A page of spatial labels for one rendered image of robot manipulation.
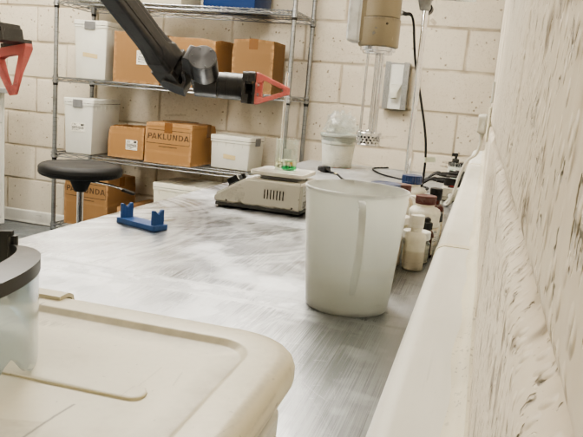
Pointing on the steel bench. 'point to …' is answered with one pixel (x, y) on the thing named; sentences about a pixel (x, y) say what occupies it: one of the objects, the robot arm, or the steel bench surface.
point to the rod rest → (141, 219)
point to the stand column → (415, 91)
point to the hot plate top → (283, 172)
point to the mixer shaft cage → (371, 105)
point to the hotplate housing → (266, 194)
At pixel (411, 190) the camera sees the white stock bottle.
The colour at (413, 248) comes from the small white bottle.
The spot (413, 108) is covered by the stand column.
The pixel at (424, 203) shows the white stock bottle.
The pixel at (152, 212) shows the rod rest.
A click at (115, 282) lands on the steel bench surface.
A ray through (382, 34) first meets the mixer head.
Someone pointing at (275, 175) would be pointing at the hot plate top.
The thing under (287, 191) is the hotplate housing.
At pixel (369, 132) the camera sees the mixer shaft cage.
